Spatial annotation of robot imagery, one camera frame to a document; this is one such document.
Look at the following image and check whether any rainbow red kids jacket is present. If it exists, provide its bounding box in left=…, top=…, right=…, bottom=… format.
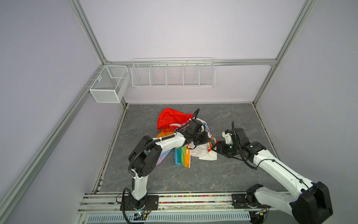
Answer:
left=157, top=108, right=217, bottom=168

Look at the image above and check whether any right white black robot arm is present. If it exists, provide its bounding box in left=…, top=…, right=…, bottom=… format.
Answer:
left=212, top=128, right=333, bottom=224

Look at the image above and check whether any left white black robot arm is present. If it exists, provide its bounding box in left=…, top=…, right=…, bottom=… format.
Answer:
left=128, top=119, right=210, bottom=202

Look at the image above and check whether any small white mesh basket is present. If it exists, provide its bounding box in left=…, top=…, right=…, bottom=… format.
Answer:
left=89, top=65, right=130, bottom=103

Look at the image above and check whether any white vent grille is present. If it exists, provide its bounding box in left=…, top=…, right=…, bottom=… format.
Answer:
left=87, top=211, right=251, bottom=224

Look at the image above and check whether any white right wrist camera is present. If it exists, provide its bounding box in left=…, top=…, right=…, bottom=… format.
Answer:
left=222, top=132, right=233, bottom=145

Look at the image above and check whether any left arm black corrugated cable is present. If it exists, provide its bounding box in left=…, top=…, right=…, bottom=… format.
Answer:
left=128, top=108, right=200, bottom=174

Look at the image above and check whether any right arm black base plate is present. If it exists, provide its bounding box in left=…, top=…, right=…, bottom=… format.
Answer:
left=231, top=193, right=271, bottom=209

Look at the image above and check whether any long white wire basket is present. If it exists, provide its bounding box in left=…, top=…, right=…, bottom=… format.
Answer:
left=131, top=57, right=216, bottom=88

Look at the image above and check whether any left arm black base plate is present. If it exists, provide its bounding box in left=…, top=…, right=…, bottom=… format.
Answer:
left=120, top=194, right=159, bottom=211

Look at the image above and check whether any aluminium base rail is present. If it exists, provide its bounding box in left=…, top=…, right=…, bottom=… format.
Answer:
left=76, top=191, right=314, bottom=215

